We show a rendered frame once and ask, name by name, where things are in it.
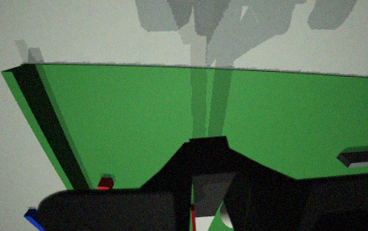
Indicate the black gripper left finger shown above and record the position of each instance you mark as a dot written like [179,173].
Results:
[162,204]

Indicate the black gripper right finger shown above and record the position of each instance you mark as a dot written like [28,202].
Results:
[263,199]

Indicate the green putting mat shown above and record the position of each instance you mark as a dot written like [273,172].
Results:
[126,121]

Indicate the white ball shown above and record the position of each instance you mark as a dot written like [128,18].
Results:
[224,216]

